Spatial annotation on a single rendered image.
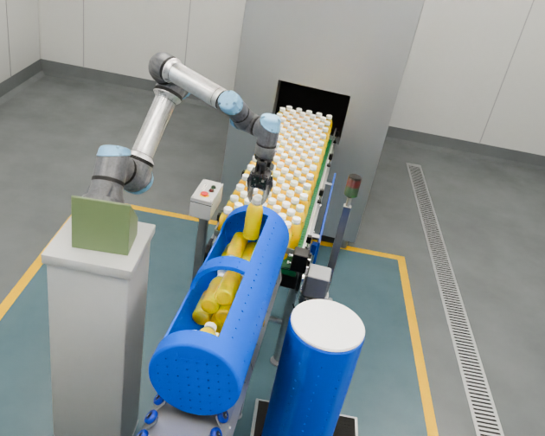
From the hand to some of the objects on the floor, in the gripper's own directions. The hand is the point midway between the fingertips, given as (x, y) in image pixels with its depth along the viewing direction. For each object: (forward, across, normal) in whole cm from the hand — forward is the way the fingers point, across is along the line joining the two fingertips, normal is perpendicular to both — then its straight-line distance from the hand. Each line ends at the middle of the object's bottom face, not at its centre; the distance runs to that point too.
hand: (257, 199), depth 226 cm
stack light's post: (+130, +38, +54) cm, 146 cm away
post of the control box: (+131, -27, +36) cm, 139 cm away
